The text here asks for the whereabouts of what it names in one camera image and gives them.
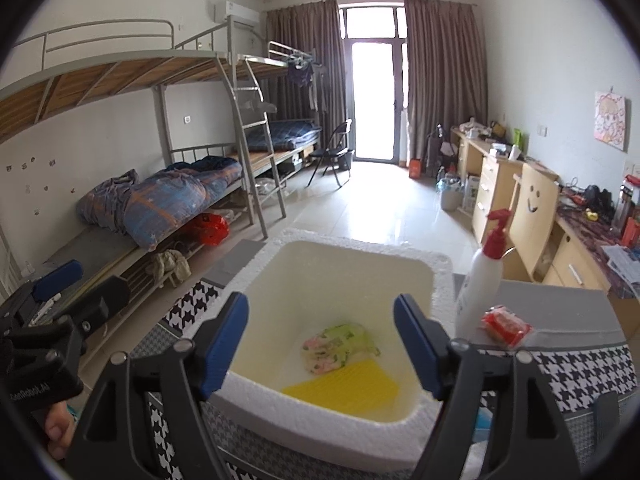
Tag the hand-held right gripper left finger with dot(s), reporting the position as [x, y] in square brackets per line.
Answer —
[225, 342]

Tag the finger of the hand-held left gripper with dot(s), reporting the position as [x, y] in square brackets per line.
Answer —
[102, 300]
[60, 275]

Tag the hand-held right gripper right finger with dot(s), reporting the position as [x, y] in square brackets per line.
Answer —
[417, 342]

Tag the white foam box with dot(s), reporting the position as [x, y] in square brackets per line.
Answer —
[350, 270]

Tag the person's left hand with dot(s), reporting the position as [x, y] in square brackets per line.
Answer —
[56, 430]

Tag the beige crumpled cloth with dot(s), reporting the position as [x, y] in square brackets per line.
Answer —
[170, 267]

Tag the yellow ribbed cloth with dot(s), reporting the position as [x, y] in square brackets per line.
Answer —
[350, 387]

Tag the green pink crumpled wrapper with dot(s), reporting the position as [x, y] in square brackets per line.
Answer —
[335, 350]

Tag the white pump bottle red top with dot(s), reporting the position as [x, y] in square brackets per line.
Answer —
[480, 285]

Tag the red snack packet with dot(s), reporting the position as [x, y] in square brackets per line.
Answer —
[505, 325]

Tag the red plastic bag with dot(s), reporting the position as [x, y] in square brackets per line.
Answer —
[210, 229]

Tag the blue plaid quilt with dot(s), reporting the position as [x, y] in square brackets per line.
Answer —
[160, 200]

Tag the white bucket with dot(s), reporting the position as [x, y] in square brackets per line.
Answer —
[451, 195]

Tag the houndstooth table cover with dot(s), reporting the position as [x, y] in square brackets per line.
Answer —
[575, 375]

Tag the orange paper bag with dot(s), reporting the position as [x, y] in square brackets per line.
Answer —
[415, 168]

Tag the wooden desk with drawers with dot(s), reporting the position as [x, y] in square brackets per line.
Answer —
[492, 180]

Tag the wooden chair with smiley face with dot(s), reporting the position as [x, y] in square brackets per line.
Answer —
[537, 205]

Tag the black luggage bags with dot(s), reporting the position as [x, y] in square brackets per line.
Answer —
[440, 152]

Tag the black bin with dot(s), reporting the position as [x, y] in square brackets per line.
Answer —
[345, 161]

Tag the patterned dark red desk cloth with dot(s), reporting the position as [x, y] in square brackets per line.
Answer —
[587, 235]

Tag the long metal bunk bed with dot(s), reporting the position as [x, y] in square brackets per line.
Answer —
[100, 75]

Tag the black folding chair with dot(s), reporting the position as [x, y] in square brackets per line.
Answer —
[337, 147]

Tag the white cup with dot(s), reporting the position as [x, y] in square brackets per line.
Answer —
[514, 152]

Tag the folded dark blue quilt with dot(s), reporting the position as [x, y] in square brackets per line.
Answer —
[285, 135]

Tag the yellow tape measure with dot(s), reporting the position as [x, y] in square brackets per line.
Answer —
[592, 215]

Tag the printed paper sheets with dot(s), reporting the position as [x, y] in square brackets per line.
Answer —
[622, 260]

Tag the green bag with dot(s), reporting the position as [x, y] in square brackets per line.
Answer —
[518, 139]

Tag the glass balcony door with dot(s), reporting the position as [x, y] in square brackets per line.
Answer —
[372, 100]

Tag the silver thermos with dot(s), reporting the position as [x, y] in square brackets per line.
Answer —
[625, 207]

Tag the red box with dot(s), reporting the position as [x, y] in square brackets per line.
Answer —
[633, 181]

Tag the brown curtain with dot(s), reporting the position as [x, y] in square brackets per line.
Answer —
[445, 70]
[305, 35]

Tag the dark hanging clothes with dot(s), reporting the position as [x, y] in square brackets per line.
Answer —
[302, 75]

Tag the short metal bunk bed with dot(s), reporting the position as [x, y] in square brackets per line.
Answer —
[280, 60]

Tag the white air conditioner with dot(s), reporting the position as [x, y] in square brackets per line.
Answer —
[237, 11]

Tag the pink wall poster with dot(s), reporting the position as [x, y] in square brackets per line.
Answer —
[610, 120]

